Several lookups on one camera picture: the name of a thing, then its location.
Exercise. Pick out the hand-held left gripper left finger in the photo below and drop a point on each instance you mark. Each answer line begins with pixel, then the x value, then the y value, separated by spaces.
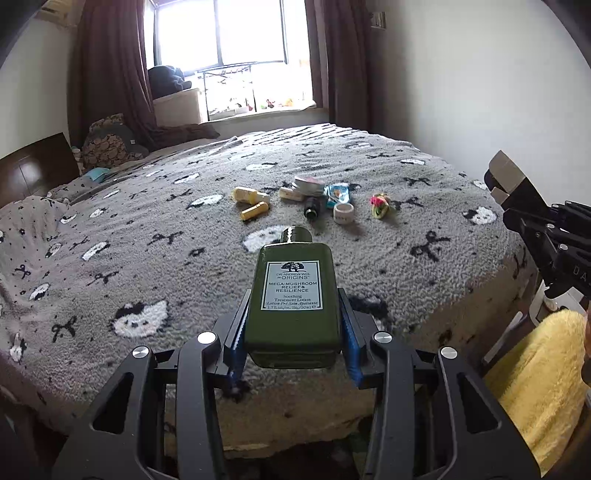
pixel 239 341

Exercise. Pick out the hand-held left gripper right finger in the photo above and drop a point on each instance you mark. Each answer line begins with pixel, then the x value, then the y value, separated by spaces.
pixel 349 341

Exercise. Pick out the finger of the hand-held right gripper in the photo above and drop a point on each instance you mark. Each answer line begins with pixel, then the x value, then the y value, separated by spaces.
pixel 496 191
pixel 526 198

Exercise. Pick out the small cardboard box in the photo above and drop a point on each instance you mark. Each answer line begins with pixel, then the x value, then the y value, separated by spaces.
pixel 507 170

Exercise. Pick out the dark green lotion bottle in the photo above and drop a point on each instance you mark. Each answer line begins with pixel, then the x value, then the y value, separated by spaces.
pixel 293 332

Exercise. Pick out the yellow lotion bottle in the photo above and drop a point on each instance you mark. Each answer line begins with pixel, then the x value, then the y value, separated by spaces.
pixel 247 194

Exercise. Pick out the white cream tube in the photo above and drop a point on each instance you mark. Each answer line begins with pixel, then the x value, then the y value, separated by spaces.
pixel 291 194

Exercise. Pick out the white cream jar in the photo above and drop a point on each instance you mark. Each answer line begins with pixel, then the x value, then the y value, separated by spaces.
pixel 343 213

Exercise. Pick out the grey printed fleece blanket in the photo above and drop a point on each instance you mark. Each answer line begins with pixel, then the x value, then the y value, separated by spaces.
pixel 138 258

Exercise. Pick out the small yellow tube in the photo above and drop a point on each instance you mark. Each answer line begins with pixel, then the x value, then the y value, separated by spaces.
pixel 254 211

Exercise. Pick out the yellow fleece clothing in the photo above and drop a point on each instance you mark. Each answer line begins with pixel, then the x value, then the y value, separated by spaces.
pixel 540 383

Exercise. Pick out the small dark bottle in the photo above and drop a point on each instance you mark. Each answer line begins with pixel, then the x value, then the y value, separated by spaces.
pixel 312 207

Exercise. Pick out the blue foil packet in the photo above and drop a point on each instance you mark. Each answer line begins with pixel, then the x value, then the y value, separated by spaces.
pixel 337 194

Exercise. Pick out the round flat tin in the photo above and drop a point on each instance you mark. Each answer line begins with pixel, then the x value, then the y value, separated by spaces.
pixel 308 185

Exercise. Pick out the dark brown curtain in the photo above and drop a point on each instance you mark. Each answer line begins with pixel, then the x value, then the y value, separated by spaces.
pixel 115 69
pixel 348 64

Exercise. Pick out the light blue item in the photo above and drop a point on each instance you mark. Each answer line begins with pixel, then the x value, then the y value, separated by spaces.
pixel 98 174

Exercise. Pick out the dotted grey pillow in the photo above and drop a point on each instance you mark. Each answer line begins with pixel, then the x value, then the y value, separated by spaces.
pixel 27 240

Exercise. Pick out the brown patterned pillow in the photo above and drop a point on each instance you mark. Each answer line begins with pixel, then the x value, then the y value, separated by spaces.
pixel 108 143

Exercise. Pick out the beige storage box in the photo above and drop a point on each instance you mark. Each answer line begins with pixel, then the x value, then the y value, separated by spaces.
pixel 178 108

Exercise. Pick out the metal drying rack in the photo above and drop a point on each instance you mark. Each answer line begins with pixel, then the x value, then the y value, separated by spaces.
pixel 231 85

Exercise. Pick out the dark wooden headboard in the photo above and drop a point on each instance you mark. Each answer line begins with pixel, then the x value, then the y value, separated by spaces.
pixel 32 168

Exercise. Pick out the dark blue cloth bundle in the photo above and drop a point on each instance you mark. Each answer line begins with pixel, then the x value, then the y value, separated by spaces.
pixel 168 81

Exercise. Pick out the window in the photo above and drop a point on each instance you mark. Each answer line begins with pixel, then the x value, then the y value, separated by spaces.
pixel 249 32

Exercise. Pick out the air conditioner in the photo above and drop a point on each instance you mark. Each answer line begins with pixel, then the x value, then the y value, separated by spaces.
pixel 62 10

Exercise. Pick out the white frame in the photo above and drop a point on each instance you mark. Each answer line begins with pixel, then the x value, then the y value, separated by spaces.
pixel 551 302

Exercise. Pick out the wall switch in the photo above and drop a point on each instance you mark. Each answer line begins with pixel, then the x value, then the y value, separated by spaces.
pixel 379 20

